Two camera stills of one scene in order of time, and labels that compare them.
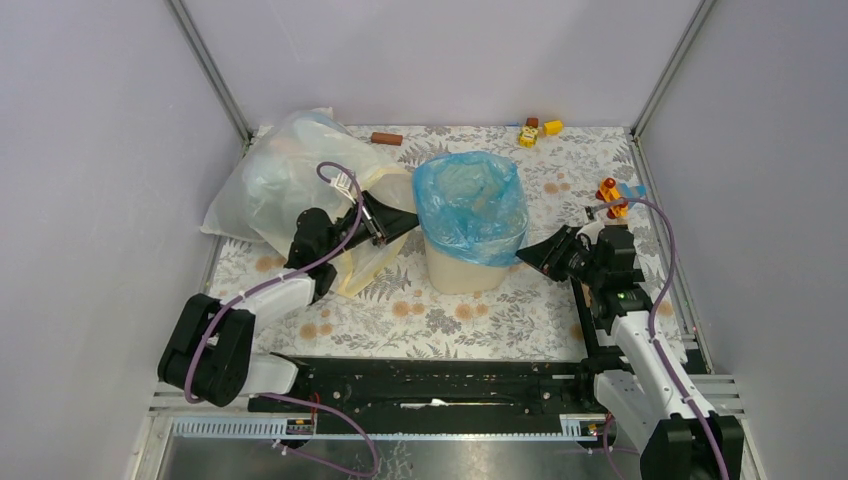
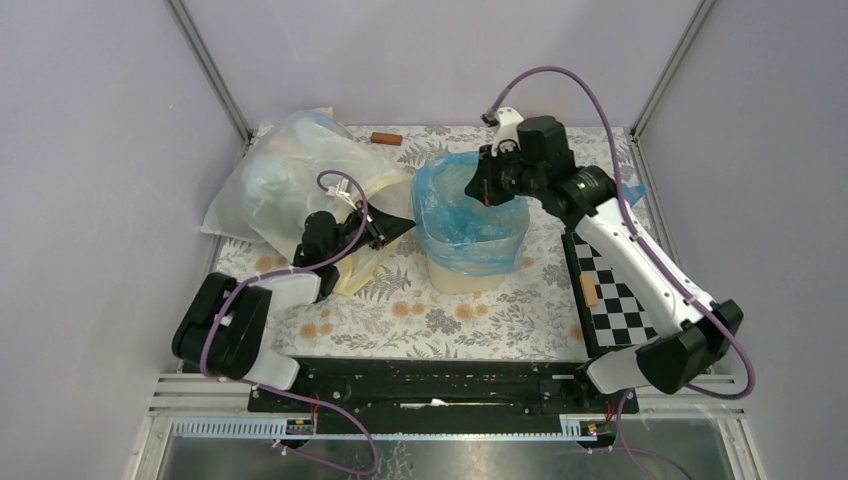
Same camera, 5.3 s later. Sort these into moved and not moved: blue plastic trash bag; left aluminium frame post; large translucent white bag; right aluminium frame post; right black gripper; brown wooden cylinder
Moved: blue plastic trash bag; right black gripper
Not moved: left aluminium frame post; brown wooden cylinder; large translucent white bag; right aluminium frame post
